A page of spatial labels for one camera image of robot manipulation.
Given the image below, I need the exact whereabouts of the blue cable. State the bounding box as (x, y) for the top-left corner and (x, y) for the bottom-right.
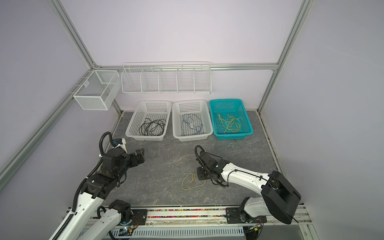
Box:
(181, 116), (203, 136)
(182, 112), (204, 134)

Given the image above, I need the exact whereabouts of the short yellow cable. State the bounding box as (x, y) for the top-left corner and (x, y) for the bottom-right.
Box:
(217, 113), (244, 133)

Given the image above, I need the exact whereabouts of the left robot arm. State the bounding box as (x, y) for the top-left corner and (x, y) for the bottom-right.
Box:
(51, 132), (145, 240)

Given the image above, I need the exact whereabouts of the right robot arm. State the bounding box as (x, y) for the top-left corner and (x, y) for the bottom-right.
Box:
(194, 145), (302, 225)

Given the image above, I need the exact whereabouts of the middle white plastic basket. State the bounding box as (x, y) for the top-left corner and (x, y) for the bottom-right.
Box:
(172, 100), (214, 142)

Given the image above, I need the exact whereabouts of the white plastic basket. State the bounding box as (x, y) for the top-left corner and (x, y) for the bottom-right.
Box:
(172, 100), (214, 142)
(126, 101), (172, 142)

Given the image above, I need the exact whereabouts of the teal plastic basket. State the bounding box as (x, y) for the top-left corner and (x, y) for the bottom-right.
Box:
(209, 99), (254, 141)

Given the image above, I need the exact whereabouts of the left white plastic basket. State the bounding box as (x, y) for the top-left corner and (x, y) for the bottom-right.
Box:
(126, 101), (172, 142)

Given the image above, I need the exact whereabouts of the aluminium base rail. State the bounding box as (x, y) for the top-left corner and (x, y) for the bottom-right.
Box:
(61, 205), (314, 240)

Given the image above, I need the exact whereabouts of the white mesh wall box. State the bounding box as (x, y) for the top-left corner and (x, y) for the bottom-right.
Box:
(74, 70), (122, 111)

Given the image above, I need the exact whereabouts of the white wire wall rack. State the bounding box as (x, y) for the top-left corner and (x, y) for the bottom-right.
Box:
(121, 62), (212, 94)

